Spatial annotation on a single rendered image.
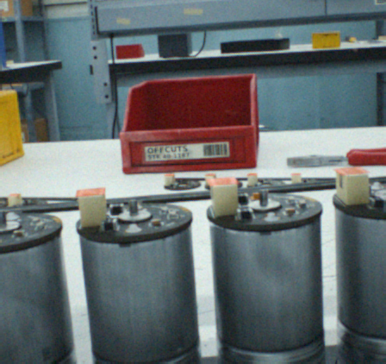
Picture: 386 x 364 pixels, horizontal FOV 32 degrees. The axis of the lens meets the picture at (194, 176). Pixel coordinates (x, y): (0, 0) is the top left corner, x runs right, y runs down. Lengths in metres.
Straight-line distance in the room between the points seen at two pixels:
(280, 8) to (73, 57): 2.59
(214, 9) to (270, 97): 2.19
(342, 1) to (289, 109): 2.22
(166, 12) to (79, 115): 2.45
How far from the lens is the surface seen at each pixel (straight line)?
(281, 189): 0.16
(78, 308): 0.26
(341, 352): 0.16
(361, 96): 4.63
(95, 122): 4.82
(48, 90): 3.34
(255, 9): 2.46
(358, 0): 2.47
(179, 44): 2.60
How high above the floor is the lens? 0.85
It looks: 12 degrees down
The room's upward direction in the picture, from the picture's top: 4 degrees counter-clockwise
